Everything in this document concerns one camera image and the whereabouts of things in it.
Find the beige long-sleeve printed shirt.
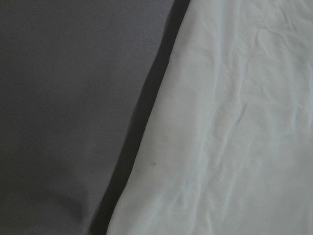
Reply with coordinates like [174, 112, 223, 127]
[107, 0, 313, 235]

